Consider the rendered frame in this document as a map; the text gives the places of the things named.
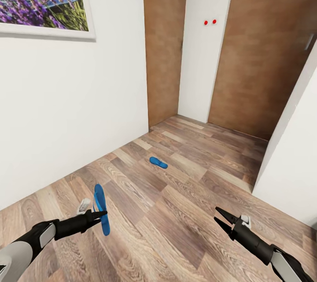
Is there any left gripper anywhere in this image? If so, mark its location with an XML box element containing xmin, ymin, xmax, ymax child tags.
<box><xmin>68</xmin><ymin>209</ymin><xmax>107</xmax><ymax>236</ymax></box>

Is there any sandal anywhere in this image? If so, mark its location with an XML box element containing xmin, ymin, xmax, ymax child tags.
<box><xmin>149</xmin><ymin>157</ymin><xmax>168</xmax><ymax>168</ymax></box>
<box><xmin>94</xmin><ymin>184</ymin><xmax>110</xmax><ymax>236</ymax></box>

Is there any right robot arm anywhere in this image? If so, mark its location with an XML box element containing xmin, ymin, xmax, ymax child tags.
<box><xmin>214</xmin><ymin>207</ymin><xmax>314</xmax><ymax>282</ymax></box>

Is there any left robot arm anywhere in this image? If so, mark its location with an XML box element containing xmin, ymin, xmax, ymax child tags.
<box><xmin>0</xmin><ymin>198</ymin><xmax>107</xmax><ymax>282</ymax></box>

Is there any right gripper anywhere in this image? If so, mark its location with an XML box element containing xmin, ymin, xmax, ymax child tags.
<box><xmin>214</xmin><ymin>207</ymin><xmax>262</xmax><ymax>254</ymax></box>

